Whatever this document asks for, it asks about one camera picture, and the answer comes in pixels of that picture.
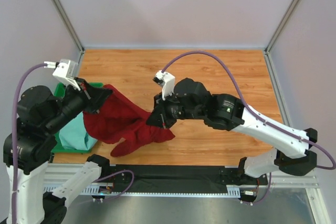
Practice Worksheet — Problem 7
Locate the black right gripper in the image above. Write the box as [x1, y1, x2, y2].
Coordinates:
[146, 90, 204, 130]

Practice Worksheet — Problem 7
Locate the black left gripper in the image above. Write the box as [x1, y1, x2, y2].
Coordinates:
[46, 72, 113, 130]

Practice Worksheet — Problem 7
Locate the dark red t-shirt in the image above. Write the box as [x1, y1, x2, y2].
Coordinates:
[83, 84, 175, 157]

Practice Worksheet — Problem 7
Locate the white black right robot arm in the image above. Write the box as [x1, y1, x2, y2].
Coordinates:
[146, 77, 317, 184]

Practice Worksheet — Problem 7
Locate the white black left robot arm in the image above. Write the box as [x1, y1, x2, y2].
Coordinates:
[3, 78, 112, 223]

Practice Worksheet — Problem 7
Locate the light teal t-shirt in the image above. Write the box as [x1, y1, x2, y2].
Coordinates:
[59, 113, 98, 151]

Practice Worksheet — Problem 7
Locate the green plastic tray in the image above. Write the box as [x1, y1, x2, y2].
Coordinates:
[49, 82, 104, 154]

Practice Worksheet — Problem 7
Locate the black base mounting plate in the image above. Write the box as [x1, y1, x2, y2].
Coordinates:
[100, 165, 268, 192]

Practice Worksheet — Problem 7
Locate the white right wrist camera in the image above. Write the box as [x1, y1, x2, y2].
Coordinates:
[153, 70, 175, 101]

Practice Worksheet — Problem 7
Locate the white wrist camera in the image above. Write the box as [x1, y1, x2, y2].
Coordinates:
[44, 59, 80, 90]
[153, 70, 175, 101]

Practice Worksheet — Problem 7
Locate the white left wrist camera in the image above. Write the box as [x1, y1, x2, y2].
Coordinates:
[44, 59, 80, 90]

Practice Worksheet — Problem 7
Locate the slotted white cable duct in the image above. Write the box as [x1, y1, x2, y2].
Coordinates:
[80, 185, 240, 198]

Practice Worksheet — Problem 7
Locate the right aluminium corner post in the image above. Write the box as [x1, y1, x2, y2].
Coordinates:
[264, 0, 319, 54]

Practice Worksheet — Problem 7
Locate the aluminium corner post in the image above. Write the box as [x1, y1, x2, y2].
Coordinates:
[51, 0, 85, 54]
[264, 0, 319, 54]

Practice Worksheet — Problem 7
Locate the aluminium frame rail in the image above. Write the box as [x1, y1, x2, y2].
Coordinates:
[271, 171, 319, 188]

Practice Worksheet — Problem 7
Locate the left aluminium corner post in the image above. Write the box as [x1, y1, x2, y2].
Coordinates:
[51, 0, 85, 54]

